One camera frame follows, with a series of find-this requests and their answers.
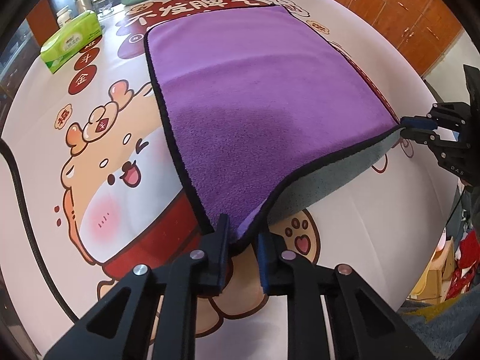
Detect purple grey microfibre towel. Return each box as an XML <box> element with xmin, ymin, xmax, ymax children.
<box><xmin>144</xmin><ymin>5</ymin><xmax>401</xmax><ymax>255</ymax></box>

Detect green tissue pack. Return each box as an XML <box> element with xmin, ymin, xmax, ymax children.
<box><xmin>40</xmin><ymin>10</ymin><xmax>103</xmax><ymax>74</ymax></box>

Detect brown wooden cabinet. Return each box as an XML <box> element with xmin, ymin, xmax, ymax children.
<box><xmin>335</xmin><ymin>0</ymin><xmax>463</xmax><ymax>77</ymax></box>

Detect white pill bottle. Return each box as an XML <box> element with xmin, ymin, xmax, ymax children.
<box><xmin>56</xmin><ymin>6</ymin><xmax>72</xmax><ymax>28</ymax></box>

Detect small glass jar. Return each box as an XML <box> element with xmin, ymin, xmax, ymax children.
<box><xmin>93</xmin><ymin>0</ymin><xmax>113</xmax><ymax>17</ymax></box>

